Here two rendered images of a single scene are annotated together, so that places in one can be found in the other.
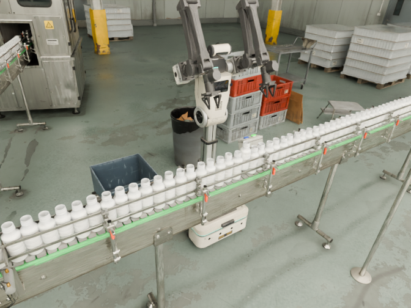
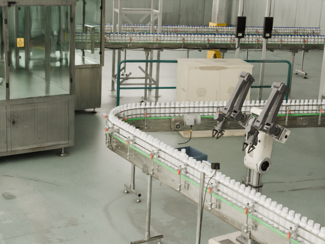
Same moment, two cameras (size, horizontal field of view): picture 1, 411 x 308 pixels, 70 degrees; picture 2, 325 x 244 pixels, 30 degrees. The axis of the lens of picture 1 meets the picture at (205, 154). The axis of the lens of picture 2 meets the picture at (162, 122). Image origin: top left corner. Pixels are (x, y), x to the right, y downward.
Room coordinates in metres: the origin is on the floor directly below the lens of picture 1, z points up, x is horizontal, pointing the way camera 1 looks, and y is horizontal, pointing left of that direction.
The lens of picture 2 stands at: (1.42, -5.30, 2.89)
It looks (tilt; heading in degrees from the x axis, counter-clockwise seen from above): 16 degrees down; 93
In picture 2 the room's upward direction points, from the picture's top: 3 degrees clockwise
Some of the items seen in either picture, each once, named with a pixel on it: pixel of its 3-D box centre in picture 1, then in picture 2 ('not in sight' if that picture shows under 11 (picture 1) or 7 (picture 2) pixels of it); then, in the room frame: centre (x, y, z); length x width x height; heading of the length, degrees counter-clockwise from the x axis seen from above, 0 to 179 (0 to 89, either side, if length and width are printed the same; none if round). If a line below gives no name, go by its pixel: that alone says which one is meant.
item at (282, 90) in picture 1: (269, 87); not in sight; (4.40, -0.91, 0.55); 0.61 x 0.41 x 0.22; 129
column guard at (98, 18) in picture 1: (99, 31); not in sight; (8.41, 3.02, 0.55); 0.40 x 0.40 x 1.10; 36
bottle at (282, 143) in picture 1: (281, 149); (201, 173); (1.55, -0.45, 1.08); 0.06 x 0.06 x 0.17
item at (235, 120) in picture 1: (235, 112); not in sight; (3.91, -0.39, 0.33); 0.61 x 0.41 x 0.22; 132
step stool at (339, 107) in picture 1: (339, 114); not in sight; (4.36, -2.06, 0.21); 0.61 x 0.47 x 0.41; 179
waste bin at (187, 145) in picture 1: (189, 139); not in sight; (3.04, 0.19, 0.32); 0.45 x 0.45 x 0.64
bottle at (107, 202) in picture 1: (108, 209); (139, 138); (0.94, 0.40, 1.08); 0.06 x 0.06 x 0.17
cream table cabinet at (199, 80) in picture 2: not in sight; (212, 97); (1.78, 4.46, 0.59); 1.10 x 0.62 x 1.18; 18
